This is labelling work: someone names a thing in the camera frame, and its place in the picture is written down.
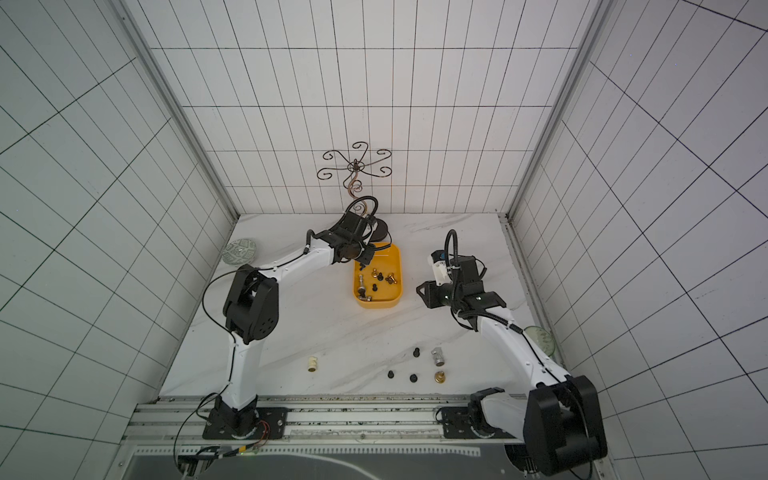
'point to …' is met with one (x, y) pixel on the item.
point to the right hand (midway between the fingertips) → (422, 283)
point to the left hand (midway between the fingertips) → (365, 254)
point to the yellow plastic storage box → (379, 283)
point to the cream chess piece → (312, 364)
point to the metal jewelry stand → (355, 167)
